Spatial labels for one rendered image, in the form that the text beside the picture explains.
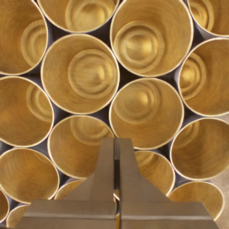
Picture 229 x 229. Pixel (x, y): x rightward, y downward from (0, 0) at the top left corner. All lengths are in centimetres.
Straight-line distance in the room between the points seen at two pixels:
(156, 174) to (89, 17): 21
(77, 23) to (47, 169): 20
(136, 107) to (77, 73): 9
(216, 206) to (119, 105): 17
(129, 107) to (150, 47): 8
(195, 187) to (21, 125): 25
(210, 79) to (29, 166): 27
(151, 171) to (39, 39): 23
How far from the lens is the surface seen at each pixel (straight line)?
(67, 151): 21
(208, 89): 24
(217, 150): 22
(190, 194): 28
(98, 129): 23
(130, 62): 22
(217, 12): 26
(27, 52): 25
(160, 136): 18
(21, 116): 23
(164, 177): 21
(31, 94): 25
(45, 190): 23
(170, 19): 19
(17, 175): 24
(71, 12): 24
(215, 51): 21
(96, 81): 22
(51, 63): 17
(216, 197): 24
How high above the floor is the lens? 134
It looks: 73 degrees down
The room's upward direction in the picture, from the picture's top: 179 degrees counter-clockwise
